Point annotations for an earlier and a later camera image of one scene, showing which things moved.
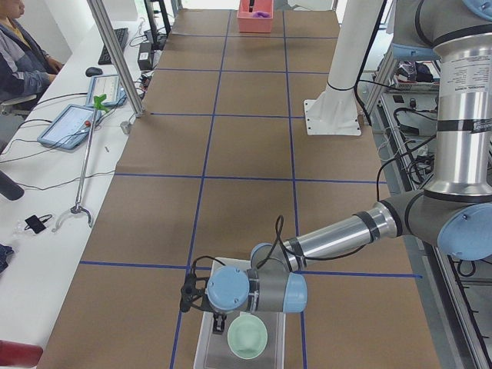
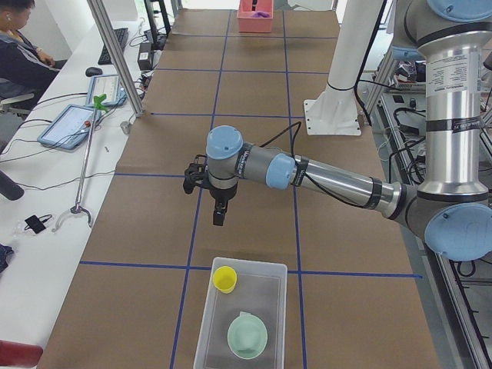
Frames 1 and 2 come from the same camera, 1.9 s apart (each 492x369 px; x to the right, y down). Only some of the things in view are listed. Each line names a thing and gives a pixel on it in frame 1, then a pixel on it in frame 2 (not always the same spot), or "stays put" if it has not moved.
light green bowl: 247,337 stays put
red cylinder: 19,354 stays put
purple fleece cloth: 260,14 stays put
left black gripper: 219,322 -> 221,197
